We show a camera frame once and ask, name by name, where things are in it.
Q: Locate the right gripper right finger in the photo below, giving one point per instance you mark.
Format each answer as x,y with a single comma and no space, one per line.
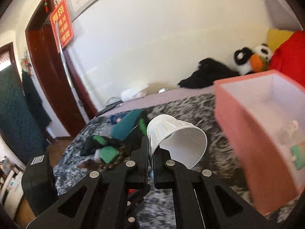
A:
201,199

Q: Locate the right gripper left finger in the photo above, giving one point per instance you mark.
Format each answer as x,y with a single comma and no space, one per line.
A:
100,199

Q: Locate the black green glove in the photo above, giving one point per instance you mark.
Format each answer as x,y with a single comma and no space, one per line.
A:
134,140
92,143

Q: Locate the white paper cup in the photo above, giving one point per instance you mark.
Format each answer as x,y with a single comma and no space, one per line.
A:
186,142

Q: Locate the black white speckled blanket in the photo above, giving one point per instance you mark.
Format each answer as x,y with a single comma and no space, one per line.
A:
157,209

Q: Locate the teal glasses case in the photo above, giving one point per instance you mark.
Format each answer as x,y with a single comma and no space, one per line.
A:
122,129

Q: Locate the blue toy figure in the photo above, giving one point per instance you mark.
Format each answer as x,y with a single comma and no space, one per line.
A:
116,118

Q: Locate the dark hanging coat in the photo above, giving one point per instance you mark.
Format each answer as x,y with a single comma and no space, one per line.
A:
34,102

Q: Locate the dark red wooden door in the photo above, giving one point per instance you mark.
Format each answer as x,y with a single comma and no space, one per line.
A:
66,114

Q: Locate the pink storage box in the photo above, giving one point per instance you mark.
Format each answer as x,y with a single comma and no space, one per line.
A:
262,116

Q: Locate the white tissue pack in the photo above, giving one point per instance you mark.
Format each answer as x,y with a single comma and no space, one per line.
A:
132,94

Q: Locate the pink bed sheet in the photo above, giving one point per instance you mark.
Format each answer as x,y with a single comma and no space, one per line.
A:
157,99

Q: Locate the black garment on bed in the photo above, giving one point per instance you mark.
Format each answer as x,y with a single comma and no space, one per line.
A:
209,70

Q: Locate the panda plush toy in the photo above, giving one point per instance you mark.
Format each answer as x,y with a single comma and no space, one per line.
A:
248,61

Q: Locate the red poster with characters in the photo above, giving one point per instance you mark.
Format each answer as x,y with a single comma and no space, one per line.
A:
61,25

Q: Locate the red bag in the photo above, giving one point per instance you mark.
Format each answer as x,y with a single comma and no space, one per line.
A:
289,58

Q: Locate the yellow pillow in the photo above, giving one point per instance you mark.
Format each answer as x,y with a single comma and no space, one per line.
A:
276,37

